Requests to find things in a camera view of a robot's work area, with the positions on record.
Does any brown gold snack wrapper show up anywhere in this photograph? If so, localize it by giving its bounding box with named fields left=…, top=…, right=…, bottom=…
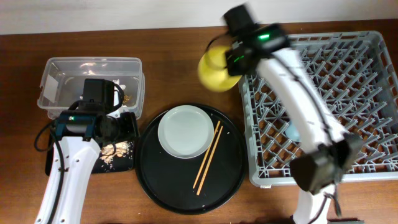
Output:
left=123, top=95, right=132, bottom=106

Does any round black tray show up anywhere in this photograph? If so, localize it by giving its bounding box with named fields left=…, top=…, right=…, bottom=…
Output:
left=134, top=105, right=248, bottom=215

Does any black rectangular tray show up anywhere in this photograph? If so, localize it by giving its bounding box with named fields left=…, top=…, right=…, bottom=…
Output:
left=45, top=115, right=136, bottom=178

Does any clear plastic bin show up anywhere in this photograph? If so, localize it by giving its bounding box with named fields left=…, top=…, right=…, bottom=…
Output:
left=37, top=57, right=146, bottom=119

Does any food scraps pile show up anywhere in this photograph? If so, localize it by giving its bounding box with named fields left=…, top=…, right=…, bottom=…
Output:
left=99, top=141, right=131, bottom=165

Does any grey dishwasher rack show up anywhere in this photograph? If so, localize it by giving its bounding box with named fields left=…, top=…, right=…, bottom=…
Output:
left=239, top=31, right=397, bottom=188

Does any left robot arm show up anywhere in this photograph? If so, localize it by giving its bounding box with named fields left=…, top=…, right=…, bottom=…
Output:
left=35, top=78, right=139, bottom=223

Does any blue cup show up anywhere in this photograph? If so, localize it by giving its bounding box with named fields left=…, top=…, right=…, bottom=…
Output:
left=285, top=121, right=301, bottom=142

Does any grey plate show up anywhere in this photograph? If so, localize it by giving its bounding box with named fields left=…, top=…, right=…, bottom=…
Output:
left=157, top=105, right=215, bottom=159

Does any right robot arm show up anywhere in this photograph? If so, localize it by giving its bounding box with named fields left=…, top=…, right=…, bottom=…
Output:
left=223, top=4, right=364, bottom=223

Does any yellow bowl with food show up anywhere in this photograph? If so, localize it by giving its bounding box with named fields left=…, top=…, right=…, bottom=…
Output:
left=198, top=45, right=242, bottom=92

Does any wooden chopstick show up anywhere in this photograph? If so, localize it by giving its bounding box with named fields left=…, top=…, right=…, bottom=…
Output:
left=193, top=121, right=221, bottom=189
left=197, top=126, right=223, bottom=195

